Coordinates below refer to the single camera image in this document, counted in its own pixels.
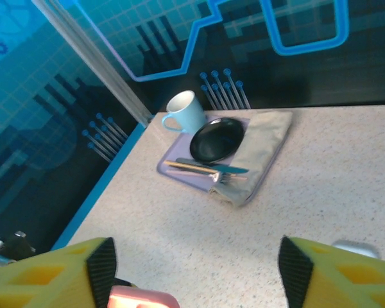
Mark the folded grey cloth napkin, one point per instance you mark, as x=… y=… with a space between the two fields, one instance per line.
x=263 y=144

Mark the pink earbud charging case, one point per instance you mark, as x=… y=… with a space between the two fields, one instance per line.
x=141 y=300

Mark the white earbud charging case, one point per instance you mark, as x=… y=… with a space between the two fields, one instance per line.
x=356 y=247

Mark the silver fork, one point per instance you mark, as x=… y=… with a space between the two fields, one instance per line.
x=223 y=178

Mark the small black plate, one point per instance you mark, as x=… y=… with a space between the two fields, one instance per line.
x=216 y=141

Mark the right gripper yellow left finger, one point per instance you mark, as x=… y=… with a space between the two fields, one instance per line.
x=45 y=282

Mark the gold chopstick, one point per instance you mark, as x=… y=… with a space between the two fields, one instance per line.
x=189 y=167

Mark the light blue mug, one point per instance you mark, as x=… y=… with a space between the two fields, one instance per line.
x=192 y=115

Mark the aluminium frame post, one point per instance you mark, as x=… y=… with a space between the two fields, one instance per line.
x=101 y=64

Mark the dark table knife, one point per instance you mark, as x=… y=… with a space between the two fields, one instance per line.
x=232 y=168

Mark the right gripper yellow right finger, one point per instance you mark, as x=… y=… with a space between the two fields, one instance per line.
x=346 y=282

